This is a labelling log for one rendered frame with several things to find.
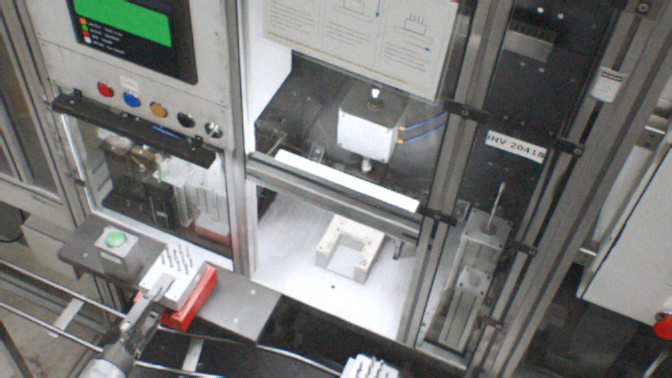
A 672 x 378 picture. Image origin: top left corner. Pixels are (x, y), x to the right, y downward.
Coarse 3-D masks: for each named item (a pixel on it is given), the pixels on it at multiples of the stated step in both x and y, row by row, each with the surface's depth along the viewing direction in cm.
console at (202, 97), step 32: (32, 0) 142; (64, 0) 138; (160, 0) 125; (192, 0) 124; (224, 0) 123; (64, 32) 145; (192, 32) 130; (224, 32) 127; (64, 64) 152; (96, 64) 148; (128, 64) 143; (192, 64) 134; (224, 64) 132; (96, 96) 155; (160, 96) 146; (192, 96) 142; (224, 96) 138; (192, 128) 149; (224, 128) 145
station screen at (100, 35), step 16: (128, 0) 127; (144, 0) 125; (80, 16) 135; (80, 32) 139; (96, 32) 137; (112, 32) 135; (128, 32) 133; (112, 48) 138; (128, 48) 136; (144, 48) 134; (160, 48) 133; (144, 64) 138; (160, 64) 136; (176, 64) 134
